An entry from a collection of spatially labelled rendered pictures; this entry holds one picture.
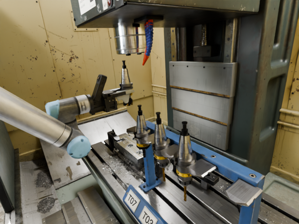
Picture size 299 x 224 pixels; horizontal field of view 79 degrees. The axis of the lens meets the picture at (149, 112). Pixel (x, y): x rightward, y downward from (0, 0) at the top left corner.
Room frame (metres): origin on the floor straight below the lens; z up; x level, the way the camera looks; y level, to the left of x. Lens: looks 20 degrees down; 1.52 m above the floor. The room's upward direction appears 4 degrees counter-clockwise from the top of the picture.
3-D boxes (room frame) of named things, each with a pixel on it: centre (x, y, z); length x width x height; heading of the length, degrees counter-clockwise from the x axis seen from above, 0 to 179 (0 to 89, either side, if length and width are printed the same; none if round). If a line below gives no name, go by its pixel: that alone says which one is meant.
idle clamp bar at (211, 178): (0.73, -0.18, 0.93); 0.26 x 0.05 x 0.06; 39
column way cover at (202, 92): (1.12, -0.32, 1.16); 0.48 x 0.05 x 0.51; 34
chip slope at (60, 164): (1.42, 0.43, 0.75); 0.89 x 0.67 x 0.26; 124
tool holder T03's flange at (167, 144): (0.53, -0.03, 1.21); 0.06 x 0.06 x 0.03
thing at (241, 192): (0.30, -0.18, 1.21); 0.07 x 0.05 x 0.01; 124
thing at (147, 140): (0.57, 0.00, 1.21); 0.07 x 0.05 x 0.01; 124
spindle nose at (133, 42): (0.87, 0.05, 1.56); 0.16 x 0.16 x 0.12
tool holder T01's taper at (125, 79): (0.84, 0.10, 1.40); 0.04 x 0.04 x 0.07
